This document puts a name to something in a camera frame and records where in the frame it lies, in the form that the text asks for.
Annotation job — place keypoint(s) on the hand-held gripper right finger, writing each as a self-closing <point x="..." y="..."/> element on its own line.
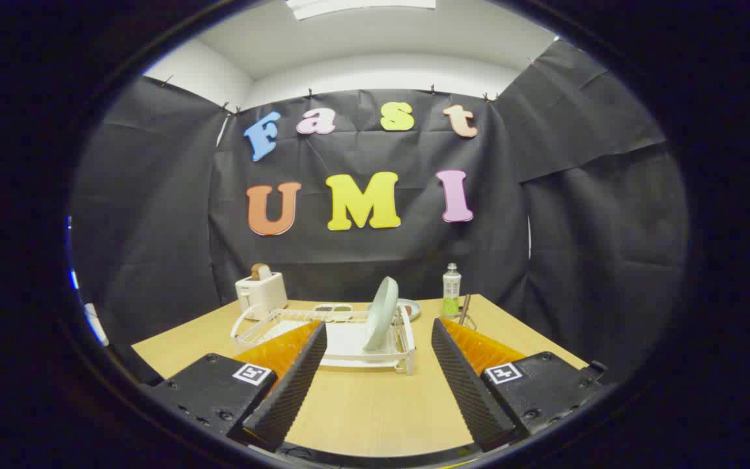
<point x="466" y="384"/>

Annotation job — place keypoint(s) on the green tea bottle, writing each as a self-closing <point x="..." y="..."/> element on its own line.
<point x="451" y="286"/>

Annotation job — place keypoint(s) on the white divided grain tray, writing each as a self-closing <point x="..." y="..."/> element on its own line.
<point x="333" y="308"/>

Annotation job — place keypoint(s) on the white toaster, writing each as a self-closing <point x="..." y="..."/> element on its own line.
<point x="264" y="296"/>

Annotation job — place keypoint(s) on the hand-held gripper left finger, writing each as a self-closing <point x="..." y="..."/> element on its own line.
<point x="293" y="391"/>

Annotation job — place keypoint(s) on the ceiling light panel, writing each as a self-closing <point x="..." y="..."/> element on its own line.
<point x="349" y="6"/>

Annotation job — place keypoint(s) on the light green meat plate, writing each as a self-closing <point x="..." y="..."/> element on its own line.
<point x="413" y="311"/>

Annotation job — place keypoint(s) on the brown toast slice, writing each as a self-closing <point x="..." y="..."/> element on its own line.
<point x="259" y="271"/>

